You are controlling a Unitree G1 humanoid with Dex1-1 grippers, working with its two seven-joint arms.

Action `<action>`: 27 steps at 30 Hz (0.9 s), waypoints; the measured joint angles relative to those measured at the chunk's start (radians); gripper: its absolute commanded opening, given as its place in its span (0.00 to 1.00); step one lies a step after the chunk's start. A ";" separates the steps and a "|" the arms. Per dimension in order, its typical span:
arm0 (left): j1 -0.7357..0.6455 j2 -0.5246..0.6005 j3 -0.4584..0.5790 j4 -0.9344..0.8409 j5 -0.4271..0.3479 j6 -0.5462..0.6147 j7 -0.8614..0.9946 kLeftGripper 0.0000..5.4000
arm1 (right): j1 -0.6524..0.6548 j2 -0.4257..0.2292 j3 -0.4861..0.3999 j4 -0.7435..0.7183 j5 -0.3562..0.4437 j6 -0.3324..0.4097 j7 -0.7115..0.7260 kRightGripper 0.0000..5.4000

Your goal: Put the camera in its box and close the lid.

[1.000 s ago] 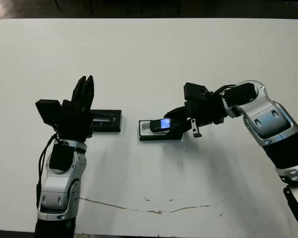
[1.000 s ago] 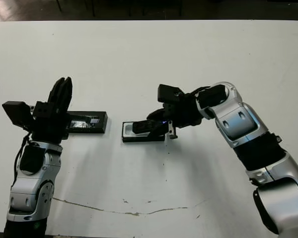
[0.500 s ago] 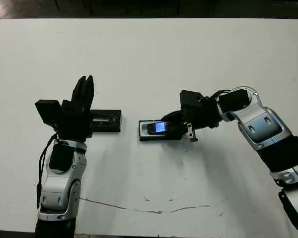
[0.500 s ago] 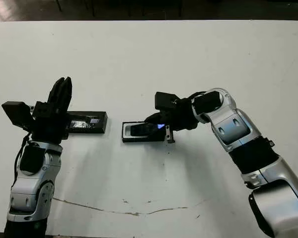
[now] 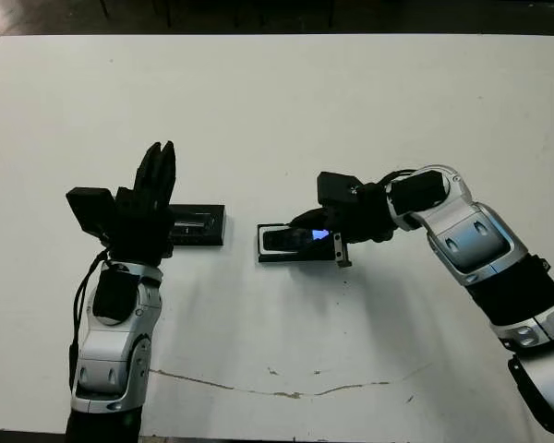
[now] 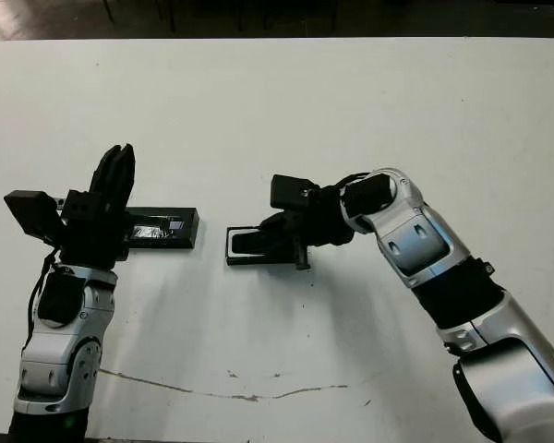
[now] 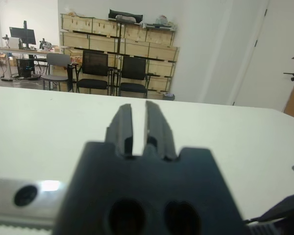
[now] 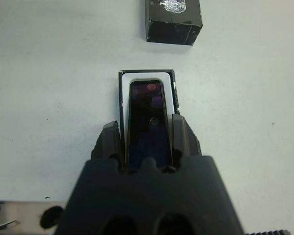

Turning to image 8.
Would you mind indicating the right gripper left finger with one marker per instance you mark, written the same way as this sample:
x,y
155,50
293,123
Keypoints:
x,y
107,142

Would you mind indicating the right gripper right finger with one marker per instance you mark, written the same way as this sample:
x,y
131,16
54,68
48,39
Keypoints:
x,y
186,139

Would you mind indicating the slim black camera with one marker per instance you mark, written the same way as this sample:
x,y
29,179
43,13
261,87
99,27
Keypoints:
x,y
147,137

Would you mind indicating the black printed box lid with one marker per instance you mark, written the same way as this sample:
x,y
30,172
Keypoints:
x,y
174,29

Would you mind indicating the black box with white insert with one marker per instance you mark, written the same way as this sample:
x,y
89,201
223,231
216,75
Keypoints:
x,y
170,98

